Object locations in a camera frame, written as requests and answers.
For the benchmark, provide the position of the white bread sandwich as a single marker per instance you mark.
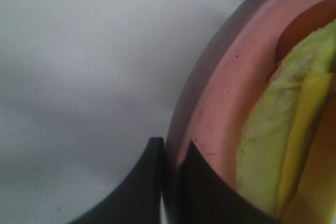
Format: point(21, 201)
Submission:
point(276, 136)

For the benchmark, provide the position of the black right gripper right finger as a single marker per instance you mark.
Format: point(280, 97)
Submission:
point(206, 198)

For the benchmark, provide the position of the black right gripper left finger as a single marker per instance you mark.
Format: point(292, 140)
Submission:
point(137, 199)

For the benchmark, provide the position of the pink round plate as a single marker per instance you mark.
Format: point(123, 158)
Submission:
point(224, 86)

